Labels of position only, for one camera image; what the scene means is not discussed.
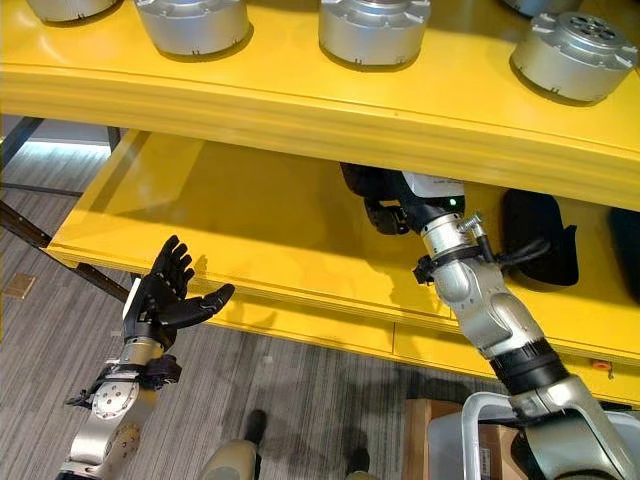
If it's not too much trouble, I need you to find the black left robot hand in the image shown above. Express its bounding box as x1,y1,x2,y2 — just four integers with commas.
121,235,236,350

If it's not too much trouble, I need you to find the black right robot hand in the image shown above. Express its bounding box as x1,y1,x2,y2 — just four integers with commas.
362,170,468,236

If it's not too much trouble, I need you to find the black sole-shaped part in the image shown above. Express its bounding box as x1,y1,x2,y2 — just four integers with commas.
608,206,640,297
339,161,404,202
500,188,581,288

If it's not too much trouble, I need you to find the yellow shelf board with soles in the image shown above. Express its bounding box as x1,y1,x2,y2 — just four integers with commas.
48,128,640,407

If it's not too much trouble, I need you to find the yellow shelf board with motors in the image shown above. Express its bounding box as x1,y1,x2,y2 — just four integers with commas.
0,0,640,212

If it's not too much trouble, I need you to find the brown cardboard box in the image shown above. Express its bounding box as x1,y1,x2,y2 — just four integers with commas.
402,398,464,480

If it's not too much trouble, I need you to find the grey plastic box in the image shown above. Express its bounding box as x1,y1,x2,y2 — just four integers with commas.
427,408,640,480

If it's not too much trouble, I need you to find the brass floor outlet plate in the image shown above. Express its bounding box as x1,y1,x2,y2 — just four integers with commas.
5,272,38,301

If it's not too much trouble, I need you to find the dark robot foot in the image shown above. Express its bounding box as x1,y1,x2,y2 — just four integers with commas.
243,409,269,446
345,446,372,475

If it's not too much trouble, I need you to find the silver cylindrical motor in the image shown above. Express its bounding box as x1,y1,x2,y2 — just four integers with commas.
133,0,252,56
318,0,427,67
24,0,122,24
509,11,640,105
498,0,557,20

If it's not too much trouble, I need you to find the silver robot leg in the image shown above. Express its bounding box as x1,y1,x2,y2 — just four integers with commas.
201,438,263,480

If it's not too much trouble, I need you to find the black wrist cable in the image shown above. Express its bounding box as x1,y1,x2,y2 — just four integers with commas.
462,213,552,274

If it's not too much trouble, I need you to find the dark brown shelf rail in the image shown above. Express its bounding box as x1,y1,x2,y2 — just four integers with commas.
0,199,132,302

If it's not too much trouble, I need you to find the dark shelf post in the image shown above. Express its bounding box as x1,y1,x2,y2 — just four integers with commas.
0,116,47,169

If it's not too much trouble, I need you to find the grey metal bar frame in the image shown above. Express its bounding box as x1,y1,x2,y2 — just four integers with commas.
459,391,521,480

